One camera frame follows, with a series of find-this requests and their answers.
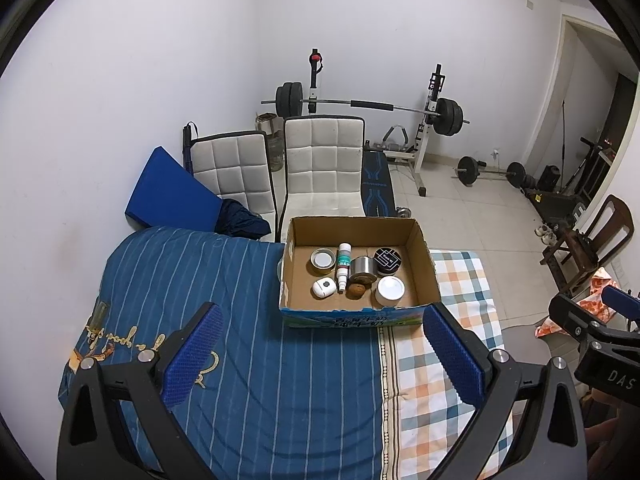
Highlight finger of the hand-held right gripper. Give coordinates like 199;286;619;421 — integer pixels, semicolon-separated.
548;294;608;348
602;286;640;333

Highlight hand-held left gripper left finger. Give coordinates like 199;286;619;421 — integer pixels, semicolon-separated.
56;302;225;480

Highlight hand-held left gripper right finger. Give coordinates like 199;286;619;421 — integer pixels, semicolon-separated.
422;304;588;480

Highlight white round jar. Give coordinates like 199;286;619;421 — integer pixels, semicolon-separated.
375;276;406;308

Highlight printed cardboard box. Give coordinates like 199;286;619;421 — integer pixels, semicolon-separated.
278;216;443;330

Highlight black round compact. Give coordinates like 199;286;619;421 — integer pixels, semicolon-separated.
373;246;403;277

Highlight silver metal cylinder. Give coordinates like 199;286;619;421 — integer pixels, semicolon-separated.
349;256;379;285

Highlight small white bottle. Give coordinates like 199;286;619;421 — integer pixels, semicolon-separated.
336;243;352;295

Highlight round metal tin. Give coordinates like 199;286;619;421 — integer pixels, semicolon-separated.
310;247;337;272

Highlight person's right hand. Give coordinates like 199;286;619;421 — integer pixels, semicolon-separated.
582;389;623;466

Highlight orange patterned cloth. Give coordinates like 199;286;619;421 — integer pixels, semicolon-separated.
550;267;626;338

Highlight grey round stool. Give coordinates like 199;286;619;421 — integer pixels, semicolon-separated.
500;317;586;386

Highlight brown wooden chair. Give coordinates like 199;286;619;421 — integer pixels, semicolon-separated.
539;194;635;301

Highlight blue striped blanket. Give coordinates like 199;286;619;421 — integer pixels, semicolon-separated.
59;226;388;480

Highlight plaid blanket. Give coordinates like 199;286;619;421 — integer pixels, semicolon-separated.
377;250;516;480

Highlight black exercise machine base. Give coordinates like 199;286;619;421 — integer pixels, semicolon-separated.
520;187;591;226

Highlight dark blue cloth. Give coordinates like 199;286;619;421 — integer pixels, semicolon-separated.
215;199;272;241

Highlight blue foam pad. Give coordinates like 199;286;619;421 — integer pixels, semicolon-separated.
124;146;225;233

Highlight short barbell with black plates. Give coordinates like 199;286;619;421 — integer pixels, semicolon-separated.
454;156;526;190

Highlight black weight bench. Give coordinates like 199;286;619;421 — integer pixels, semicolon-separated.
361;150;401;218

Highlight small white padded chair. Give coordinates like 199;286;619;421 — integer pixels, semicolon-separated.
190;130;277;233

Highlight black stick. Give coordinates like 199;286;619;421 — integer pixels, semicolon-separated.
182;122;197;176

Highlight large white padded chair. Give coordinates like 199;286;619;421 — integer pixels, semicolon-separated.
280;116;367;241

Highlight long barbell with black plates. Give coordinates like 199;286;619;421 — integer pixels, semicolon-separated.
261;81;471;138

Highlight grey exercise handles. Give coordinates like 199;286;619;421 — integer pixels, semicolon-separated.
382;124;410;153

